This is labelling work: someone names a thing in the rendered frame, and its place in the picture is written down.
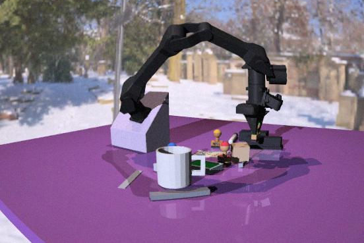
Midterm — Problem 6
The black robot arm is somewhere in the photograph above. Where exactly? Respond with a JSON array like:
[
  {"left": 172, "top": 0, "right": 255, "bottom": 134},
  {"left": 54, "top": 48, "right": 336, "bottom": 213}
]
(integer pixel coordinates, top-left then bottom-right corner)
[{"left": 120, "top": 22, "right": 287, "bottom": 124}]

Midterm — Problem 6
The white mug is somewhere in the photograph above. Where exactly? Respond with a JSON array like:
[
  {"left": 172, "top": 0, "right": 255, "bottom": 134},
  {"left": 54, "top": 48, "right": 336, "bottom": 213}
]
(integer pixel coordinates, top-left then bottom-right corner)
[{"left": 156, "top": 146, "right": 206, "bottom": 189}]

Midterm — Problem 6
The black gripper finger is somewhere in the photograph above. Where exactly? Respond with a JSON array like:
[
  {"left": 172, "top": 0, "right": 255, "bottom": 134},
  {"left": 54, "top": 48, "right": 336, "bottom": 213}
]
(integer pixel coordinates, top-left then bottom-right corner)
[
  {"left": 244, "top": 113, "right": 262, "bottom": 134},
  {"left": 258, "top": 111, "right": 269, "bottom": 133}
]

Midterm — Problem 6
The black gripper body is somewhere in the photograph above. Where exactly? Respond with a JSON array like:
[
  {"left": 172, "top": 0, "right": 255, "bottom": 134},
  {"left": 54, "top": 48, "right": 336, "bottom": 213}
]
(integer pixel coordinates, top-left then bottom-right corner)
[{"left": 236, "top": 84, "right": 273, "bottom": 115}]

